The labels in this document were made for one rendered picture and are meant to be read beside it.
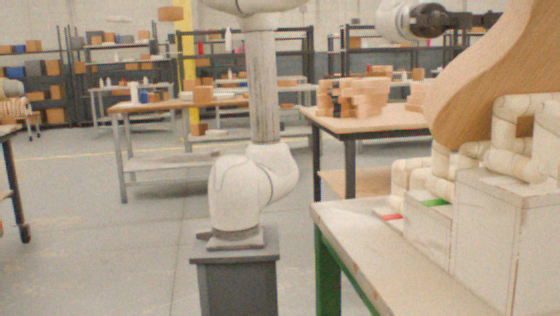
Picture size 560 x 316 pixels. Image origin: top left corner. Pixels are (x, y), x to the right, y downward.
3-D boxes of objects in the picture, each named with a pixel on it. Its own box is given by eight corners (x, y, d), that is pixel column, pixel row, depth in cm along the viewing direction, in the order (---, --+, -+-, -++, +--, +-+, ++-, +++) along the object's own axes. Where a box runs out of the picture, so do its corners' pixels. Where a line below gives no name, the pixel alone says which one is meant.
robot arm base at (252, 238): (200, 230, 157) (199, 215, 156) (264, 227, 158) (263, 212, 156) (192, 252, 139) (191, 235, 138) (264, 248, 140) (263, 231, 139)
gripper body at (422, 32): (442, 38, 98) (465, 39, 89) (406, 38, 97) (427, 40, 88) (444, 2, 96) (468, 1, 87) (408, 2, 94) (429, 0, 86)
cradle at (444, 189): (457, 210, 71) (458, 191, 70) (420, 191, 82) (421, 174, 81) (475, 208, 72) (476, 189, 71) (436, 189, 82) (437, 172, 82)
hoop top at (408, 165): (395, 177, 94) (395, 162, 93) (389, 173, 98) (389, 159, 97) (478, 168, 98) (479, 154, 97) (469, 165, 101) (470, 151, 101)
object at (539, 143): (541, 191, 54) (548, 115, 52) (523, 184, 57) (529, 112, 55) (562, 188, 55) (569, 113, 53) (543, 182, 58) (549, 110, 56)
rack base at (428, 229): (450, 276, 70) (453, 220, 68) (400, 238, 86) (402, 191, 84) (584, 250, 76) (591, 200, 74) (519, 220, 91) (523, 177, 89)
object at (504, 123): (498, 175, 62) (503, 108, 60) (484, 170, 65) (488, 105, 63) (517, 173, 63) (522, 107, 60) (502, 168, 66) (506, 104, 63)
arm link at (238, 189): (200, 226, 145) (194, 159, 140) (235, 209, 160) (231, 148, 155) (239, 235, 136) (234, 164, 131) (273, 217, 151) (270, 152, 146)
